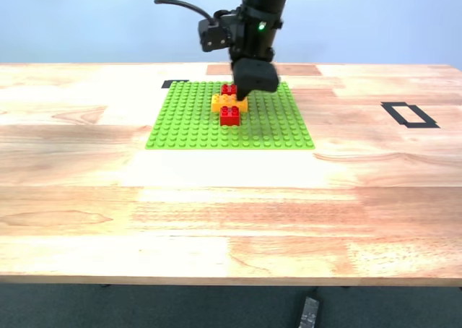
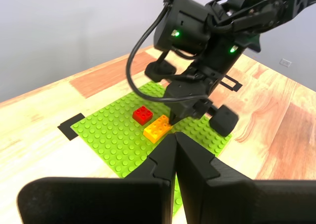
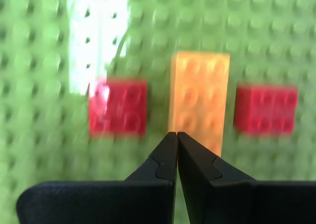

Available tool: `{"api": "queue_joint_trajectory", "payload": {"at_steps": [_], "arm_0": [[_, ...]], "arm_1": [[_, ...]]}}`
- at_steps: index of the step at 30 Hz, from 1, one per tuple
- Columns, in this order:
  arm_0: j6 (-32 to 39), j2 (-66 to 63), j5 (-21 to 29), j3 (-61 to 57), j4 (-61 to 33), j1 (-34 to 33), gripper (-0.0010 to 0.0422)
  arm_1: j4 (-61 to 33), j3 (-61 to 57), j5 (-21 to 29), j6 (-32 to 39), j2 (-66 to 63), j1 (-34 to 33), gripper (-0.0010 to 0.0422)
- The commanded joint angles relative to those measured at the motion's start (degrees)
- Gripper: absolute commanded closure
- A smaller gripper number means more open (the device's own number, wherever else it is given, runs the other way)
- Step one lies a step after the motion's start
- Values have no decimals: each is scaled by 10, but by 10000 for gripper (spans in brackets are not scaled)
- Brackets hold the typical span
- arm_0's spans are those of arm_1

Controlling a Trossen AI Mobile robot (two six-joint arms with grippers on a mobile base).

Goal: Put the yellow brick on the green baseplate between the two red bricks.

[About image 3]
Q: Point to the green studded baseplate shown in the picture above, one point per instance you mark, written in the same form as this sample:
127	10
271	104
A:
247	24

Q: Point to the yellow two-by-four brick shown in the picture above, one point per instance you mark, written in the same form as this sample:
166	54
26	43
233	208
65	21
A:
197	90

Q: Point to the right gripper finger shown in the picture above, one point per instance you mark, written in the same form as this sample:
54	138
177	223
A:
247	204
98	204

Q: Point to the red two-by-two brick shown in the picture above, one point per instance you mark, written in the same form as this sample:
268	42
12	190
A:
266	110
128	110

